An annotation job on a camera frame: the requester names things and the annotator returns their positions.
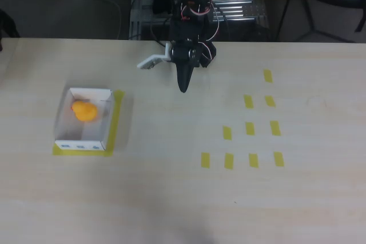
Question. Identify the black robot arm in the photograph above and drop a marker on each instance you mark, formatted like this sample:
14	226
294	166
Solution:
188	27

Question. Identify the aluminium rack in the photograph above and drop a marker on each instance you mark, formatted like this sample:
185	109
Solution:
237	7

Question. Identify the white cardboard box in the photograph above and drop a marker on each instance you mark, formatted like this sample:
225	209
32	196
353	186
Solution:
85	136

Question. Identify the orange rubber duck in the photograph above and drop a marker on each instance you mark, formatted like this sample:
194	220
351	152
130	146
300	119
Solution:
85	112

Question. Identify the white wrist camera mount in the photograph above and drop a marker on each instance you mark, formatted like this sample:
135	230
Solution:
147	62

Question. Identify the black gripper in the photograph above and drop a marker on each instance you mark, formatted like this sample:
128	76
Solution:
183	68

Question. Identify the yellow tape strip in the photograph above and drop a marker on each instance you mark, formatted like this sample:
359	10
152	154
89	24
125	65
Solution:
275	128
250	128
227	132
229	161
270	101
253	160
248	102
205	160
268	76
278	159

